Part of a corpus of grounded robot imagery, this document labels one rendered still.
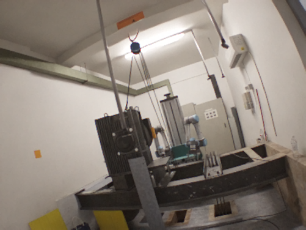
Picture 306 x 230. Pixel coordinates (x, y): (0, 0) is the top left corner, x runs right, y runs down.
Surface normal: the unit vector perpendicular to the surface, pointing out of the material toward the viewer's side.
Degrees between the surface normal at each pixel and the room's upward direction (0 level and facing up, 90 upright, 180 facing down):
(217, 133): 90
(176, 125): 90
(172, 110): 90
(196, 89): 90
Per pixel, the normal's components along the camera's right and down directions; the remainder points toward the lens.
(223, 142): -0.31, 0.00
